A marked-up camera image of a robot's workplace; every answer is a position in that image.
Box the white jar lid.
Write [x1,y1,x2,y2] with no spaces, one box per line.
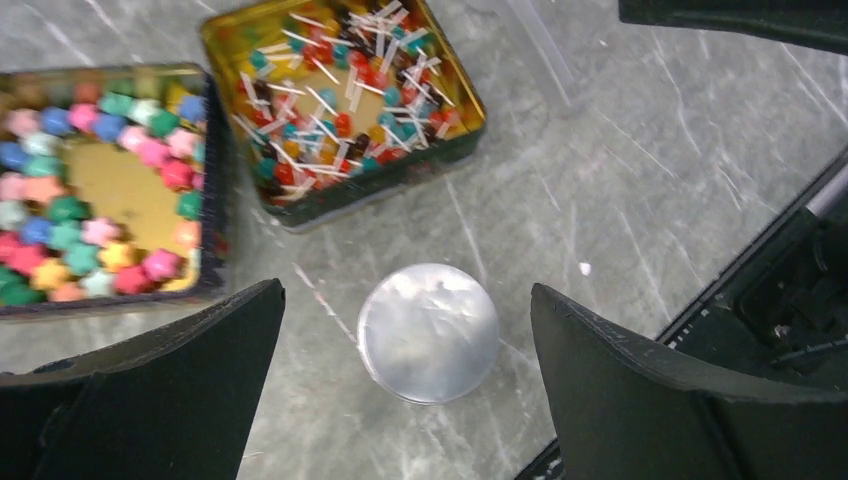
[357,263,499,405]

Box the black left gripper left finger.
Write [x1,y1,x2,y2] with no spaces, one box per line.
[1,279,285,479]

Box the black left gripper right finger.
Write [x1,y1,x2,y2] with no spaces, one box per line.
[531,283,847,479]

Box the gold tin of star candies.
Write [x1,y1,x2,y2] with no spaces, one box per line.
[1,63,227,321]

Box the gold tin of lollipops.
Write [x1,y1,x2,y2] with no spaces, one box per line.
[200,1,486,232]

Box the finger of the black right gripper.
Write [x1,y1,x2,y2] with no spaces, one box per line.
[618,0,847,55]

